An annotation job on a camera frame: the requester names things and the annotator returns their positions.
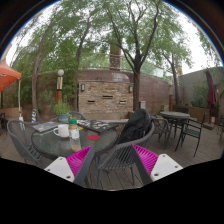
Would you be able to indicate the black background chair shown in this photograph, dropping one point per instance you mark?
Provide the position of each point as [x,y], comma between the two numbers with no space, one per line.
[191,128]

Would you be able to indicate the round glass patio table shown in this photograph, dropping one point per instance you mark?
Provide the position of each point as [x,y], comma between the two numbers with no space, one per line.
[50,145]

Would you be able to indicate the globe lamp post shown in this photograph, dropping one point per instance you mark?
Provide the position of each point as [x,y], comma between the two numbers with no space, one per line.
[59,85]

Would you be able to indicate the round dark background table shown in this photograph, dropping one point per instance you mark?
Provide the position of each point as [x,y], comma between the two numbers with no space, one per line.
[174,117]

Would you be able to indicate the closed maroon umbrella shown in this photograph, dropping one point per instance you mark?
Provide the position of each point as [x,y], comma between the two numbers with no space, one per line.
[211,93]

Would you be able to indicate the white ceramic mug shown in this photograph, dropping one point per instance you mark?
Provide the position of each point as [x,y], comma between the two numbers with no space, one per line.
[62,131]

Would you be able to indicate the grey metal chair front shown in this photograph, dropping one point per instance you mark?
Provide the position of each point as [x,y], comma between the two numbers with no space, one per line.
[120,157]

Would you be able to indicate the dark magazine on table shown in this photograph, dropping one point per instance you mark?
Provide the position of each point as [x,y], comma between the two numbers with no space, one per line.
[96,126]

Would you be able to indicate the potted green plant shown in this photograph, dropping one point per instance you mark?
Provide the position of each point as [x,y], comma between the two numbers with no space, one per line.
[62,110]

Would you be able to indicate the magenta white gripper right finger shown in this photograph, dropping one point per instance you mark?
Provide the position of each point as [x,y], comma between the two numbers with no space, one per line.
[151,166]

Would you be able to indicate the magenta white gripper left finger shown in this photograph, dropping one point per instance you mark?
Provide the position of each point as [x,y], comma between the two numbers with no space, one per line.
[73,168]

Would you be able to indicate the clear bottle green cap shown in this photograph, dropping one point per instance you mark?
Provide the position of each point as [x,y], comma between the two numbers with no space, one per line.
[74,135]

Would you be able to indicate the grey metal chair left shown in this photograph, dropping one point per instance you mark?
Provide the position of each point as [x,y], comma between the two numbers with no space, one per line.
[21,133]

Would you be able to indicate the orange patio umbrella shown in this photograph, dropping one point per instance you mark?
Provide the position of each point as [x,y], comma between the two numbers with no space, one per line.
[7,75]

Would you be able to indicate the stone outdoor fireplace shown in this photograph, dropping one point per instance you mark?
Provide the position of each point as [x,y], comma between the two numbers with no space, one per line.
[105,94]

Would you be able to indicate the black backpack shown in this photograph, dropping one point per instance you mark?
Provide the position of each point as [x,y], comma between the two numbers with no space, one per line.
[137,126]

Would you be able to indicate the grey metal chair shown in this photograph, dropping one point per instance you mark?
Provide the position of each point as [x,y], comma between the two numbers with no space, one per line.
[120,157]
[21,133]

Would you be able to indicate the red round coaster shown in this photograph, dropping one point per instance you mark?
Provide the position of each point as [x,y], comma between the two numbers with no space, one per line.
[93,137]

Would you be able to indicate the grey laptop with stickers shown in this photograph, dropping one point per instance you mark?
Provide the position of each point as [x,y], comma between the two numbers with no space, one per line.
[45,126]

